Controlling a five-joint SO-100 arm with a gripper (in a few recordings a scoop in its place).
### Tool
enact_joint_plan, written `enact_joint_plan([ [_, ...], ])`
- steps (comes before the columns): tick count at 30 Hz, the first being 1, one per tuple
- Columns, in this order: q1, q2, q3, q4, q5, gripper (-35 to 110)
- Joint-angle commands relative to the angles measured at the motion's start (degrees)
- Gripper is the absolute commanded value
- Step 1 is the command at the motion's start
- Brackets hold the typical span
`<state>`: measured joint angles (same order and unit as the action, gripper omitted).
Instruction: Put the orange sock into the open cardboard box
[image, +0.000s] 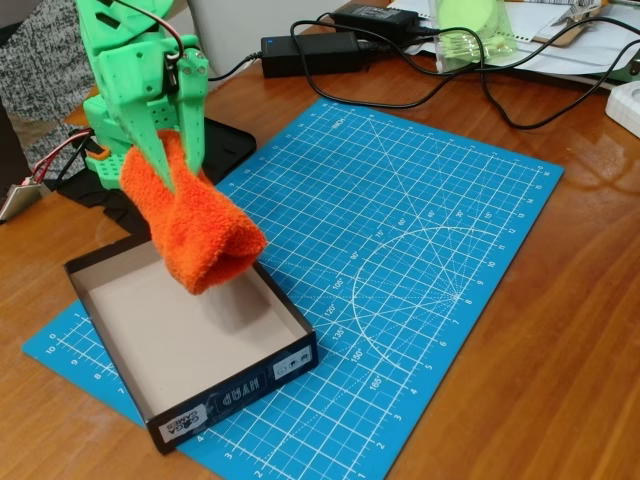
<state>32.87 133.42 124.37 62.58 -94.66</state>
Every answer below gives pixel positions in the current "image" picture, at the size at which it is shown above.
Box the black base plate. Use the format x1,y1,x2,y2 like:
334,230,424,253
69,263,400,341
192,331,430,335
56,117,258,241

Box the white paper sheets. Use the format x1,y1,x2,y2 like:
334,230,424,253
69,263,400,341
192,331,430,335
387,0,640,89

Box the black power cable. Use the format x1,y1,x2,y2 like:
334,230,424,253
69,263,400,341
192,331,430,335
399,24,640,131
290,16,640,110

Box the slim black power adapter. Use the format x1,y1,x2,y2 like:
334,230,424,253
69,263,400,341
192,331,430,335
331,1,420,32

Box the white plastic device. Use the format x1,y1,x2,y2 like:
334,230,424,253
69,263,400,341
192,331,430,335
604,79,640,132

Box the orange fuzzy sock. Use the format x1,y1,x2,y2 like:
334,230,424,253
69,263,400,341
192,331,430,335
118,128,269,297

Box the brown clipboard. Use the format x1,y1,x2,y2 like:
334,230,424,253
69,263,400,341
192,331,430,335
530,0,610,49

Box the small controller circuit board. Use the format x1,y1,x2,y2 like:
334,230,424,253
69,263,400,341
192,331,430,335
0,182,45,223

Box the mint green device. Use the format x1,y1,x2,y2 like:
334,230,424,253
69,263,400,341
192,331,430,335
612,48,640,84

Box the red and black wires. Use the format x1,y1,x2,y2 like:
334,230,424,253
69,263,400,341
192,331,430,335
28,127,96,187

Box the thin black adapter output cable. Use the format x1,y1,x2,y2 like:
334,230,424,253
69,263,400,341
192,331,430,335
207,52,264,82

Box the blue cutting mat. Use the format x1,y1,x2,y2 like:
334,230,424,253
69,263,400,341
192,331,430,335
21,97,566,480

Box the clear green plastic cup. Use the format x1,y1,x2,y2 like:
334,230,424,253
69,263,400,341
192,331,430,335
428,0,519,75

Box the black cardboard box tray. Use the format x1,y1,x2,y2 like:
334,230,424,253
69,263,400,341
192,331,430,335
63,234,320,456

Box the large black power adapter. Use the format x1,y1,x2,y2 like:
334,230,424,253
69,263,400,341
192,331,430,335
260,30,365,79

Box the grey knit fabric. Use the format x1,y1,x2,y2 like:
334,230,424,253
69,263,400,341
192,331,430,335
0,0,101,174

